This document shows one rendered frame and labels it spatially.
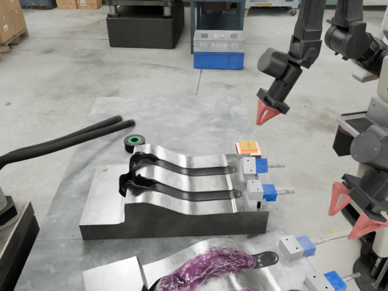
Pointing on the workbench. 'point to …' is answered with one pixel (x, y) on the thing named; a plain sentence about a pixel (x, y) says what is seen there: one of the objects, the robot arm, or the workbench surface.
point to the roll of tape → (131, 141)
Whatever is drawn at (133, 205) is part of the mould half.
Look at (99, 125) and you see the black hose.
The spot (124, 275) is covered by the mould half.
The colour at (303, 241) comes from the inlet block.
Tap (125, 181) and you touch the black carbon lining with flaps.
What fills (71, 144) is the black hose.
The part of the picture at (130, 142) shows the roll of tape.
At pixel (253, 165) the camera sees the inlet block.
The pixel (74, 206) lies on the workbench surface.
